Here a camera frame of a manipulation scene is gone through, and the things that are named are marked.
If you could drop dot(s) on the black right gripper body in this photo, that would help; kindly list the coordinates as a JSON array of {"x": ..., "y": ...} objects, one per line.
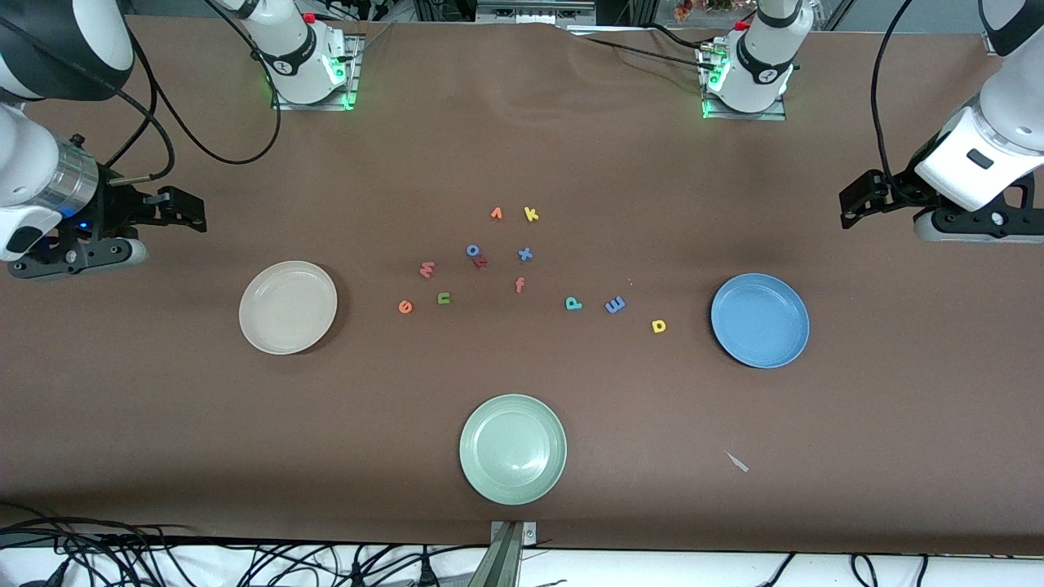
[{"x": 116, "y": 210}]

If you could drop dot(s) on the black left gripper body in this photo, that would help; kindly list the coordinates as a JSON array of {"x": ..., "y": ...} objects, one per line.
[{"x": 900, "y": 190}]

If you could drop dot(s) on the pink foam letter m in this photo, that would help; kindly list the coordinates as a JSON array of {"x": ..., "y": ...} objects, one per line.
[{"x": 426, "y": 270}]

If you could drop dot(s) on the blue foam letter E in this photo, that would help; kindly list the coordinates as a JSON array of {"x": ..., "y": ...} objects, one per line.
[{"x": 615, "y": 306}]

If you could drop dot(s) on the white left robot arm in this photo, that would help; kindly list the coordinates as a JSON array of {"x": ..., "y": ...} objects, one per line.
[{"x": 763, "y": 65}]

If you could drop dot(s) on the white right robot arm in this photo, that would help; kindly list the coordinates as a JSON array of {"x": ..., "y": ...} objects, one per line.
[{"x": 298, "y": 57}]

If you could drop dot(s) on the beige round plate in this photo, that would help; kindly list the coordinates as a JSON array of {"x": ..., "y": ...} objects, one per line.
[{"x": 287, "y": 308}]

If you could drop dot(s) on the blue round plate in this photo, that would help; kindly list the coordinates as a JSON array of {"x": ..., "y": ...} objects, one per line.
[{"x": 758, "y": 322}]

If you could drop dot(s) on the aluminium corner profile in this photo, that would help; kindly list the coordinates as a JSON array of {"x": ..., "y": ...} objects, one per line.
[{"x": 991, "y": 45}]

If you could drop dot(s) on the pink artificial flowers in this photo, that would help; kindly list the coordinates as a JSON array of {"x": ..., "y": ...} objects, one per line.
[{"x": 683, "y": 10}]

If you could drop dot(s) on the small grey tape scrap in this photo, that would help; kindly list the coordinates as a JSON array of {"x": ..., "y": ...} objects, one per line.
[{"x": 736, "y": 461}]

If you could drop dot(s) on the brown paper table cover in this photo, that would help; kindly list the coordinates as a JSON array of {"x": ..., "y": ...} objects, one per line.
[{"x": 522, "y": 367}]

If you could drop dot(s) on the green round plate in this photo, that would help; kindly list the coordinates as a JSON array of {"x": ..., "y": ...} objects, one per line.
[{"x": 512, "y": 450}]

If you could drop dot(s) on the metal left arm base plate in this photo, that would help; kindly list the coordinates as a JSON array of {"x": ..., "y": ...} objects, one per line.
[{"x": 746, "y": 116}]

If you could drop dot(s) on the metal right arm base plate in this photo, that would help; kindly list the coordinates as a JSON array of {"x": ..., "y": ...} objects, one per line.
[{"x": 356, "y": 61}]

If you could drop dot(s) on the aluminium frame structure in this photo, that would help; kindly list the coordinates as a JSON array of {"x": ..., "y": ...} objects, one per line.
[{"x": 534, "y": 10}]

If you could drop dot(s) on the metal camera stand bracket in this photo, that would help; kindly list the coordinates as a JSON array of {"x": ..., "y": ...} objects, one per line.
[{"x": 510, "y": 562}]

